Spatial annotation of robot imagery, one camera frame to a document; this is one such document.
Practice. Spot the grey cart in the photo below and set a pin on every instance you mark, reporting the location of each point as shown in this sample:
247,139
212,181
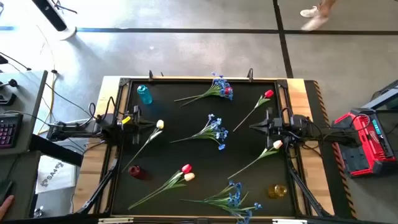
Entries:
384,95

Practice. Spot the black rig strut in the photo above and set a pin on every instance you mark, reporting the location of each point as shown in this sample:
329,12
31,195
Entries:
99,189
308,193

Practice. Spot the person's hand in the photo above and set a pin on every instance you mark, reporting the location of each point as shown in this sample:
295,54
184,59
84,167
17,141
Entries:
5,207

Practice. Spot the cream tulip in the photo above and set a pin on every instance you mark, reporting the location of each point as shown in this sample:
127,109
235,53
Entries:
277,144
160,124
189,176

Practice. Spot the person's leg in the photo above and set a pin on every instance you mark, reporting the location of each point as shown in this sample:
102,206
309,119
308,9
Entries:
326,7

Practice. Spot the red tulip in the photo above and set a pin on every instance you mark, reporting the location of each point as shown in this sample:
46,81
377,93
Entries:
186,168
228,90
269,93

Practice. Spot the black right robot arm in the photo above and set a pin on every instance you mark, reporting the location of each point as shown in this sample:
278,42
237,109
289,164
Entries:
326,133

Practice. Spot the black clamp hook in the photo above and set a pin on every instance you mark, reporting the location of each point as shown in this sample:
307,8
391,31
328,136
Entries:
250,74
150,75

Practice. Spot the yellow tag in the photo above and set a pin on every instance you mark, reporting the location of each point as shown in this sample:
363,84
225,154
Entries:
126,120

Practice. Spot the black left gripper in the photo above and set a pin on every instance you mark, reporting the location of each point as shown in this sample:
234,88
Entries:
136,132

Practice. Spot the teal glass vase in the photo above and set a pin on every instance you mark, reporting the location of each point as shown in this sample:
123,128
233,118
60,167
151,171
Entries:
145,95

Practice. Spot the yellow glass vase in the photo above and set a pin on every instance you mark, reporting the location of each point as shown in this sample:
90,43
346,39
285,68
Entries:
277,191

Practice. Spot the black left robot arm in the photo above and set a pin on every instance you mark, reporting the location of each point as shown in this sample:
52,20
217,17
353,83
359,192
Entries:
77,130

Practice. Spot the black keyboard purple keys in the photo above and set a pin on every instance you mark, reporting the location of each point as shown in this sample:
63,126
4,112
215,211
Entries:
9,130

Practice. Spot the red black tool case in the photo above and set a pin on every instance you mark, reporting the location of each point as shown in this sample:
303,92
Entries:
363,155

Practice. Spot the black table mat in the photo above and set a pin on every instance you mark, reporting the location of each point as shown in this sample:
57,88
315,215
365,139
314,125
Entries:
202,161

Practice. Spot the black orange striped floor mat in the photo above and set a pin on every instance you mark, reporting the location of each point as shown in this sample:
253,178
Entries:
314,99

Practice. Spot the white printed paper sheet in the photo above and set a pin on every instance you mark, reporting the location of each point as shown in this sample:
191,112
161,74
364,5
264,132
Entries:
56,177

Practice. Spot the person's shoe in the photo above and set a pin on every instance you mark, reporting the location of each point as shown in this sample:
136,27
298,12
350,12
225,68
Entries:
309,12
315,23

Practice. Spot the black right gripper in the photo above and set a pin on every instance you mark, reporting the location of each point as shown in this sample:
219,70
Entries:
270,130

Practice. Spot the grey desk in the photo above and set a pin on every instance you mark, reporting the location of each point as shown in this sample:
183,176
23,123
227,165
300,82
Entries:
28,93

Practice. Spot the red glass vase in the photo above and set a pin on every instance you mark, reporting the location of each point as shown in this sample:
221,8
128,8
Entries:
135,171

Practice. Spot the white floor stand base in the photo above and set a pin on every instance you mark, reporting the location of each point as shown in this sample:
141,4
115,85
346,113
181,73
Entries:
53,17

